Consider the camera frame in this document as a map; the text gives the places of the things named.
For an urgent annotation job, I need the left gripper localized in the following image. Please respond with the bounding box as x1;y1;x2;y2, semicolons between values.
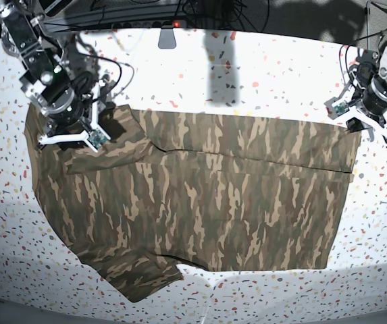
328;77;387;146

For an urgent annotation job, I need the grey camera mount base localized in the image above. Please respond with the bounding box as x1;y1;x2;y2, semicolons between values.
158;28;177;50

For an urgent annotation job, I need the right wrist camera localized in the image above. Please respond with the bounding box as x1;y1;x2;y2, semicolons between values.
87;129;111;151

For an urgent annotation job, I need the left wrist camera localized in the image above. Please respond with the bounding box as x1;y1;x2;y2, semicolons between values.
325;99;350;119

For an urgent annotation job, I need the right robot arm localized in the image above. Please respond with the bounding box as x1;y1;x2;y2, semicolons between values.
0;1;118;152

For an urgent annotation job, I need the metal stand pole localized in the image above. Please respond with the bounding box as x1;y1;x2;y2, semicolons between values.
365;1;387;51

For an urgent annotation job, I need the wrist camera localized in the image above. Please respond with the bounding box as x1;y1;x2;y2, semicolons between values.
87;129;111;151
325;99;350;119

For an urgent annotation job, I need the black power strip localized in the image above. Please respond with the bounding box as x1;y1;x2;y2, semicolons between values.
111;20;187;29

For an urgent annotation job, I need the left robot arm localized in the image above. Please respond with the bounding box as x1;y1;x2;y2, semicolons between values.
325;4;387;146

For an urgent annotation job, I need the camouflage T-shirt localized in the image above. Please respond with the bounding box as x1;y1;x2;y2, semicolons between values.
25;106;361;302

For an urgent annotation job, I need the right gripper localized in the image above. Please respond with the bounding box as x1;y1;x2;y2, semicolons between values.
38;78;127;152

